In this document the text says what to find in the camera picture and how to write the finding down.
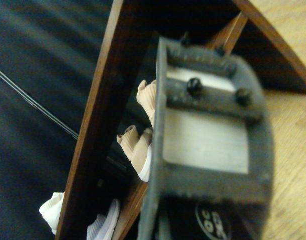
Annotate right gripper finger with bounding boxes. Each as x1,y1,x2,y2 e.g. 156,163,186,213
137,36,276,240

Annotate beige shoe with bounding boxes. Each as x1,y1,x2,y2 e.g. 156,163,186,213
136,79,158,128
117,125,154,183

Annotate brown shoe rack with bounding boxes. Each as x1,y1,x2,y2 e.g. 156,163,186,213
55,0,306,240

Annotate lilac shoe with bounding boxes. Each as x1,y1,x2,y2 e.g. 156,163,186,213
86,198,121,240

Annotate black curtain stand pole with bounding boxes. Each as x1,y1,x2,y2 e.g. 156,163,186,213
0,63,80,140

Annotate white shoe with red mark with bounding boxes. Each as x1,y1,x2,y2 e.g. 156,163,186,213
39,191,66,235

